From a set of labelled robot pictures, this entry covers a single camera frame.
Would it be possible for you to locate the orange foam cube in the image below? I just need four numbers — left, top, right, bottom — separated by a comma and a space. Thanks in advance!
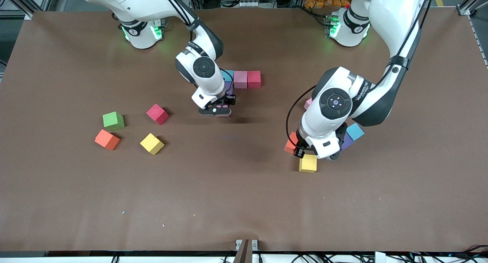
284, 131, 300, 155
95, 129, 120, 151

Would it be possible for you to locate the green foam cube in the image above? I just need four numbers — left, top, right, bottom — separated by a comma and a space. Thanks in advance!
102, 112, 125, 132

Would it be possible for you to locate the red foam cube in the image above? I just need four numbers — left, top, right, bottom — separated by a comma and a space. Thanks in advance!
247, 70, 262, 89
146, 104, 170, 125

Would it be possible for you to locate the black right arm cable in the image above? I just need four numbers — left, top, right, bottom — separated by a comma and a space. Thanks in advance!
160, 0, 234, 98

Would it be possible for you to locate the aluminium frame profile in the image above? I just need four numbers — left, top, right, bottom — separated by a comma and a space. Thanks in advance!
457, 0, 488, 16
0, 0, 58, 20

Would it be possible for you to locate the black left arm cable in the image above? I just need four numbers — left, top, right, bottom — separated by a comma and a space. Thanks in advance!
286, 0, 436, 149

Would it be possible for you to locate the yellow foam cube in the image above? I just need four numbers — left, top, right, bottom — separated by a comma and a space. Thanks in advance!
299, 154, 318, 173
140, 133, 165, 156

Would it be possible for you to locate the brown table mat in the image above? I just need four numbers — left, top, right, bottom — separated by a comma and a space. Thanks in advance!
0, 8, 488, 253

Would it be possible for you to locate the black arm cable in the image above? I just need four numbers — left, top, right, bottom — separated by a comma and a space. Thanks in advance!
286, 0, 436, 149
160, 0, 234, 98

